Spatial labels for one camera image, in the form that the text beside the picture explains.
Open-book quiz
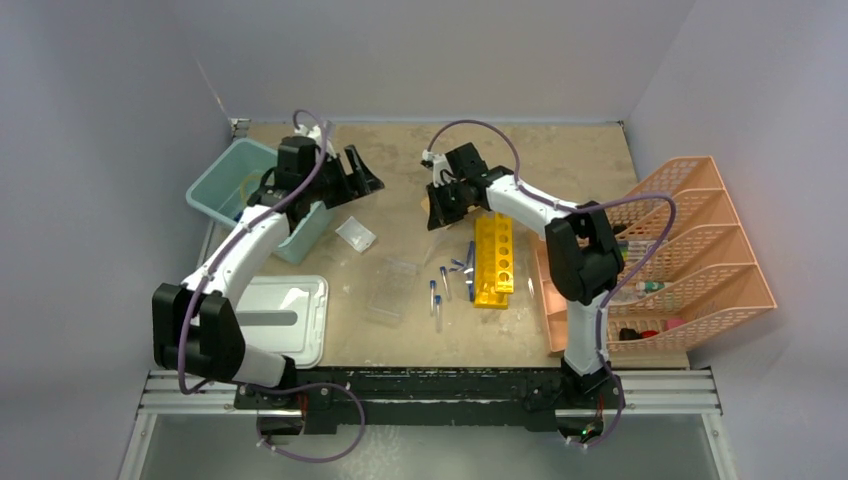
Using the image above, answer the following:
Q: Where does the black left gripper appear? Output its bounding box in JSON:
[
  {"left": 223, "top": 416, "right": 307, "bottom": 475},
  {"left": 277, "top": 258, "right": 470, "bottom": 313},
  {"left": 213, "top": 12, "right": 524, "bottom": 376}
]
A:
[{"left": 304, "top": 146, "right": 383, "bottom": 209}]

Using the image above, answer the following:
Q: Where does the white plastic pouch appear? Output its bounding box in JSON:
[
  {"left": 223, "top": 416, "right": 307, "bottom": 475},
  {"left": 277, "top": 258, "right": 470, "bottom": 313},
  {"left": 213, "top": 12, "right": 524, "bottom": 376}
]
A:
[{"left": 335, "top": 216, "right": 377, "bottom": 253}]

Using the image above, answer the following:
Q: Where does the blue capped test tube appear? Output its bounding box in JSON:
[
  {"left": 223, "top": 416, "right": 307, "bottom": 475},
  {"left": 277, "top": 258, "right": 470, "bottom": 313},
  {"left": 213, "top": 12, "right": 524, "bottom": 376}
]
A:
[
  {"left": 439, "top": 266, "right": 452, "bottom": 300},
  {"left": 429, "top": 280, "right": 437, "bottom": 316},
  {"left": 434, "top": 295, "right": 443, "bottom": 333}
]

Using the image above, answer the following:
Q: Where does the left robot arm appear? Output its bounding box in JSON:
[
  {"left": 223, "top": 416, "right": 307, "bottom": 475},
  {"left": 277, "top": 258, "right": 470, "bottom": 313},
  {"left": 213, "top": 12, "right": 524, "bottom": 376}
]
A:
[{"left": 152, "top": 133, "right": 384, "bottom": 409}]

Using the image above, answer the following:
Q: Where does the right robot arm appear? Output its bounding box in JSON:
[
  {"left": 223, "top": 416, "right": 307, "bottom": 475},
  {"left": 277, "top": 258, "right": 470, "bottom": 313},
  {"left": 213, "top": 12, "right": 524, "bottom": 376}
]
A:
[{"left": 421, "top": 143, "right": 624, "bottom": 407}]

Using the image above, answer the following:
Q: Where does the tan spiral notebook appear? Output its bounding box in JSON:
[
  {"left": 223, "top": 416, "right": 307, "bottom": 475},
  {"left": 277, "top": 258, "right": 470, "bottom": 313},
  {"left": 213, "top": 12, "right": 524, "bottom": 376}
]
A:
[{"left": 426, "top": 197, "right": 477, "bottom": 231}]

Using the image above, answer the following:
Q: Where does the yellow test tube rack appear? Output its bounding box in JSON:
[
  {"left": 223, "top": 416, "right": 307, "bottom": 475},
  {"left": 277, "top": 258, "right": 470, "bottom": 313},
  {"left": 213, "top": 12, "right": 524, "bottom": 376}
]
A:
[{"left": 473, "top": 213, "right": 515, "bottom": 310}]

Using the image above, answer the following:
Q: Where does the teal plastic bin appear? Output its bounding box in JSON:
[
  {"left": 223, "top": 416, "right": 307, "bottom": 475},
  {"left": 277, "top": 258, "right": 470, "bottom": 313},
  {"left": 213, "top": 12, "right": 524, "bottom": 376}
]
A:
[{"left": 185, "top": 139, "right": 334, "bottom": 265}]

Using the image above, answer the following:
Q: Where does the white plastic bin lid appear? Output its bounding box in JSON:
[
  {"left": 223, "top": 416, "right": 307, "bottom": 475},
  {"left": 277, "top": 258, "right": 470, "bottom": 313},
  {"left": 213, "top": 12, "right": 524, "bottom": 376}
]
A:
[{"left": 236, "top": 275, "right": 329, "bottom": 369}]

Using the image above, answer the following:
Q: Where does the orange plastic file organizer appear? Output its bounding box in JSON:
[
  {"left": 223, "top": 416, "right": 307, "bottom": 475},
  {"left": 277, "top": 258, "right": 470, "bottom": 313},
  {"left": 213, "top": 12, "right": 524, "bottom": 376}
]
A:
[{"left": 535, "top": 156, "right": 778, "bottom": 354}]

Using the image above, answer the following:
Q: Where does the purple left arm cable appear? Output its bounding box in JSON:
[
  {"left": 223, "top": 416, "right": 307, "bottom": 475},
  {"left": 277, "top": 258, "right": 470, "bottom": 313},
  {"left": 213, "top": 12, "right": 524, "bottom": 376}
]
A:
[{"left": 176, "top": 109, "right": 366, "bottom": 464}]

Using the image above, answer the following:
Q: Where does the aluminium rail frame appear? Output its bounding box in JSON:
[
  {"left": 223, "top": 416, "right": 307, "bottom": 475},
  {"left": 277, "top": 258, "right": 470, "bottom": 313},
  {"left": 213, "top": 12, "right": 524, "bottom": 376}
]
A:
[{"left": 117, "top": 117, "right": 740, "bottom": 480}]

